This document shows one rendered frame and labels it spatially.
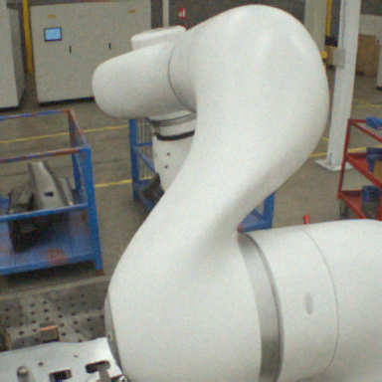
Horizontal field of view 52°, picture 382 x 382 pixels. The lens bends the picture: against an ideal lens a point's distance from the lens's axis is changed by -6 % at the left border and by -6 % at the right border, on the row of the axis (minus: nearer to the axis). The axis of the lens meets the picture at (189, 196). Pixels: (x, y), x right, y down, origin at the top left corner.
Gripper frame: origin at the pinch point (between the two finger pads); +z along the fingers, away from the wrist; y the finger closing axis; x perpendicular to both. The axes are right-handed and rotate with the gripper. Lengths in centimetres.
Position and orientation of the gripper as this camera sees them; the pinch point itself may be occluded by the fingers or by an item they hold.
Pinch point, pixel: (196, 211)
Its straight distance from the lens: 73.4
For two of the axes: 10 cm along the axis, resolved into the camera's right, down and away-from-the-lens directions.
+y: 8.9, -3.5, 2.9
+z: 1.9, 8.7, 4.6
